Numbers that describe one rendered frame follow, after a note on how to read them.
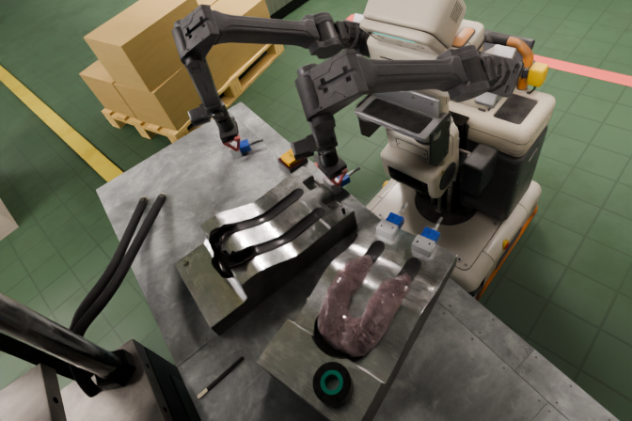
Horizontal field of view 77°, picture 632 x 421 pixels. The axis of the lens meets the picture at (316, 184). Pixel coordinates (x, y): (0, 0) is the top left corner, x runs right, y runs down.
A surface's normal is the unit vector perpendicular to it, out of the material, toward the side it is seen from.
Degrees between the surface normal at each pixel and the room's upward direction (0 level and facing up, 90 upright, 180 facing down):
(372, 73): 51
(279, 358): 0
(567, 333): 0
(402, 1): 42
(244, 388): 0
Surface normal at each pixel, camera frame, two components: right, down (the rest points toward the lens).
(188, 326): -0.21, -0.64
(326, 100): -0.52, 0.08
